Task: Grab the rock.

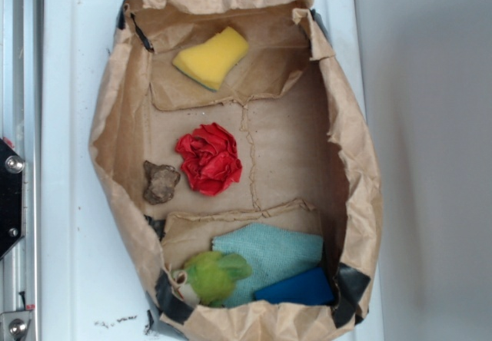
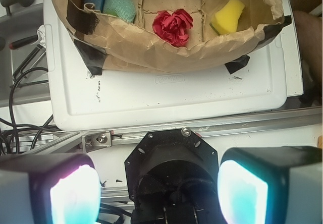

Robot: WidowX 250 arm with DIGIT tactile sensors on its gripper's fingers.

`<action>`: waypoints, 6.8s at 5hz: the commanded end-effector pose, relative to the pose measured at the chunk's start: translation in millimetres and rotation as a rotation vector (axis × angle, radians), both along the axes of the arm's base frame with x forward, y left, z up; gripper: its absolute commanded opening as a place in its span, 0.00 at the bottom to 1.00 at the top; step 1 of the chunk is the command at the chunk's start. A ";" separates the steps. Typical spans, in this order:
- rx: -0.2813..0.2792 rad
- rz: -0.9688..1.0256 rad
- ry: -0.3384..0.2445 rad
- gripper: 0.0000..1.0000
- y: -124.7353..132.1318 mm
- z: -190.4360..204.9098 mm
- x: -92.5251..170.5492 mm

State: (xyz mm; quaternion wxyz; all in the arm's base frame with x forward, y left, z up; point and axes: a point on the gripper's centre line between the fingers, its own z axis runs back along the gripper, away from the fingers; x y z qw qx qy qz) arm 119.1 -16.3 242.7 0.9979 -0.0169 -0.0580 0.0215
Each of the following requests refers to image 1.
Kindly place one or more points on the brown rock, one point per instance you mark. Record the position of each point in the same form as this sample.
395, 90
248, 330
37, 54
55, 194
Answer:
162, 181

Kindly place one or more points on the brown paper bag tray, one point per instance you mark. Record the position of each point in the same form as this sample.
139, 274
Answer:
136, 121

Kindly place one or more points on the yellow sponge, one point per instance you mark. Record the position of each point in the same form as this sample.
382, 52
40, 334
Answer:
209, 63

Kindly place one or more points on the light blue cloth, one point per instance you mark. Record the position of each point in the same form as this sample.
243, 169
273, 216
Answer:
274, 254

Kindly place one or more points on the green fuzzy plush toy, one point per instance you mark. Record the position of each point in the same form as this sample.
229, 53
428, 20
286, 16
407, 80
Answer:
210, 277

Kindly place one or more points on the blue block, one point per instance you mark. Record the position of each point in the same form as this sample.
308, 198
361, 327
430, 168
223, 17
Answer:
310, 288

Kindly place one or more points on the black metal bracket plate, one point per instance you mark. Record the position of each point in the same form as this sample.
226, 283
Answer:
11, 196

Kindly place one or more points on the aluminium frame rail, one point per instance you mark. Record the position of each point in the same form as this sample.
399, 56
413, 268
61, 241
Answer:
21, 74

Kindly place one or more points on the silver corner bracket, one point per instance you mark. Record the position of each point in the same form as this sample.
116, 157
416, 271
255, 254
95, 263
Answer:
15, 325

